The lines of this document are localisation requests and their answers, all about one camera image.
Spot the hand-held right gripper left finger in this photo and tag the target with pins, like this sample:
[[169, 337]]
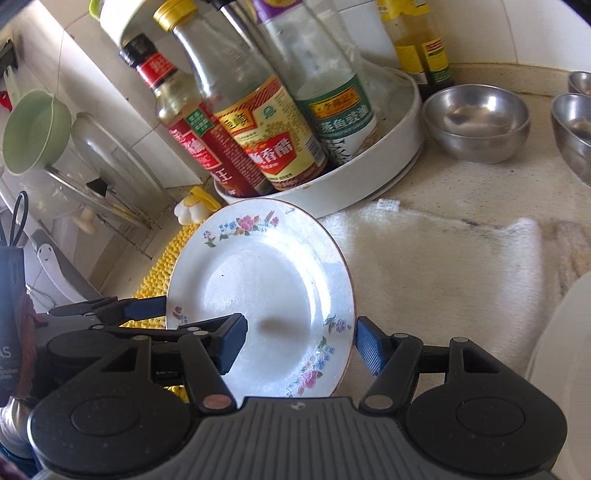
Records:
[[231, 344]]

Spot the white floral plate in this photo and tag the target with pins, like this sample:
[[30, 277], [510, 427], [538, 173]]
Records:
[[258, 286]]

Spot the green label clear bottle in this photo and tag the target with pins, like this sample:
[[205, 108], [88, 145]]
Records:
[[332, 106]]

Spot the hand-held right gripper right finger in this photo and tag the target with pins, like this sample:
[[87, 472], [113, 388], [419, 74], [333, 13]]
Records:
[[369, 346]]

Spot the glass pot lid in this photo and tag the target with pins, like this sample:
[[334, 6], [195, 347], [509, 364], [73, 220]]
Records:
[[106, 157]]

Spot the white fluffy towel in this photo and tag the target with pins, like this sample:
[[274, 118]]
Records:
[[415, 258]]

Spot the red cap sauce bottle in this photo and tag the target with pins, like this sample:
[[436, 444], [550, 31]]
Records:
[[184, 110]]

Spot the yellow oil bottle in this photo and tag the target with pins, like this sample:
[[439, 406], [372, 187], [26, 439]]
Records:
[[415, 46]]

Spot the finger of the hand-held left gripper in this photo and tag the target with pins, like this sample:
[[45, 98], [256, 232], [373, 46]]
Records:
[[141, 307]]

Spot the small white packet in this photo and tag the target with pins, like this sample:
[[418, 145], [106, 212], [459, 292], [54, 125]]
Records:
[[388, 205]]

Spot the black scissors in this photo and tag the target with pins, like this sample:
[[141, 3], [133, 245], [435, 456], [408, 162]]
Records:
[[19, 217]]

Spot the white round tray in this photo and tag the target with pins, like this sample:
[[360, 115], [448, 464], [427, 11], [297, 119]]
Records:
[[351, 184]]

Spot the steel bowl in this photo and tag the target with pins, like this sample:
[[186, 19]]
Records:
[[575, 134], [581, 83], [475, 124]]

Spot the yellow beaded mat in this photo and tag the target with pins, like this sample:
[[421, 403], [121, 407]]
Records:
[[157, 277]]

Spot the plain white plate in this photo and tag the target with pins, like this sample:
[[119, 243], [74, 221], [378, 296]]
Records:
[[568, 346]]

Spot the white jar with green lid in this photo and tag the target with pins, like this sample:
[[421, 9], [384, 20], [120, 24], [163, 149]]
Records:
[[124, 23]]

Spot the yellow white flower ornament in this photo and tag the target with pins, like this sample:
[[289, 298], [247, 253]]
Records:
[[194, 207]]

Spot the yellow cap vinegar bottle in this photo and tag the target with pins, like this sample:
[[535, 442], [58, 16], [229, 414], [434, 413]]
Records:
[[258, 134]]

